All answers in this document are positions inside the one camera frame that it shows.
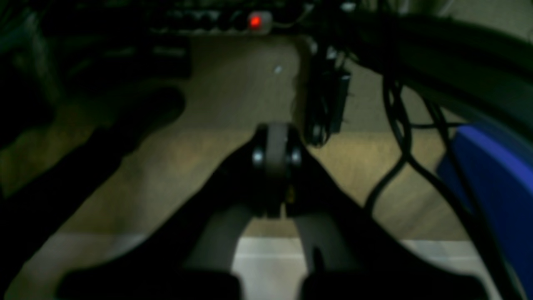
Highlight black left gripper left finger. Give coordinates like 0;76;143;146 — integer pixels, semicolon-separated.
56;125;288;300

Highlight black power strip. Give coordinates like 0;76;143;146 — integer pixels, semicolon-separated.
148;10;274;36

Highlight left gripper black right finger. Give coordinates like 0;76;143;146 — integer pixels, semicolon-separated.
285;125;489;300

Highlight black power adapter bundle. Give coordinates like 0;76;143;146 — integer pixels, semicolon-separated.
304;51;352;148

